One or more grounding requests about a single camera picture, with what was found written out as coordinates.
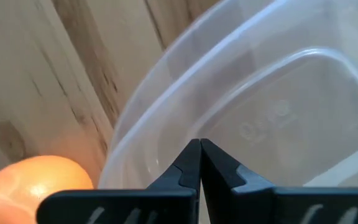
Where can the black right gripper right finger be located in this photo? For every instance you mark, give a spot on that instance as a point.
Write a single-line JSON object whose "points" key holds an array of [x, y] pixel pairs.
{"points": [[222, 180]]}

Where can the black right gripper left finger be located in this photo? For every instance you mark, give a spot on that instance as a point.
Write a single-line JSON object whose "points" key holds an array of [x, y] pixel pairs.
{"points": [[179, 180]]}

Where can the orange toy fruit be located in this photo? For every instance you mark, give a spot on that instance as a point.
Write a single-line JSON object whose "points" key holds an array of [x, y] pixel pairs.
{"points": [[17, 186]]}

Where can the white sticker strip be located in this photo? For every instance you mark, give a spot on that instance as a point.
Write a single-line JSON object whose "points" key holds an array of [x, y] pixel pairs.
{"points": [[346, 165]]}

